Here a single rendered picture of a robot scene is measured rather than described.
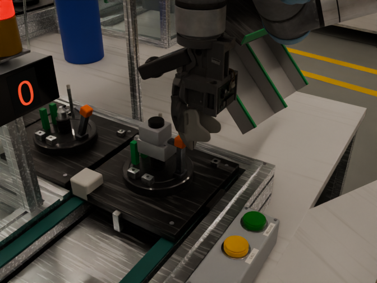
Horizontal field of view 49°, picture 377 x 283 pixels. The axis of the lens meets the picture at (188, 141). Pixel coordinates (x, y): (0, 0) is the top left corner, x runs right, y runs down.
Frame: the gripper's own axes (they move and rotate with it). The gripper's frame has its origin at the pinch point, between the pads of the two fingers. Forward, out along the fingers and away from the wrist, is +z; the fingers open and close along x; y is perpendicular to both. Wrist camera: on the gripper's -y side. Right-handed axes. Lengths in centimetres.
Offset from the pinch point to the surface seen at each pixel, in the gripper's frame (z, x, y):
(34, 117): 10.1, 2.9, -46.8
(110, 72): 21, 53, -68
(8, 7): -25.3, -18.5, -16.4
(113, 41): 21, 81, -90
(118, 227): 13.3, -13.3, -6.4
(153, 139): 0.4, -2.3, -6.1
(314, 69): 107, 310, -60
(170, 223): 10.0, -10.4, 3.0
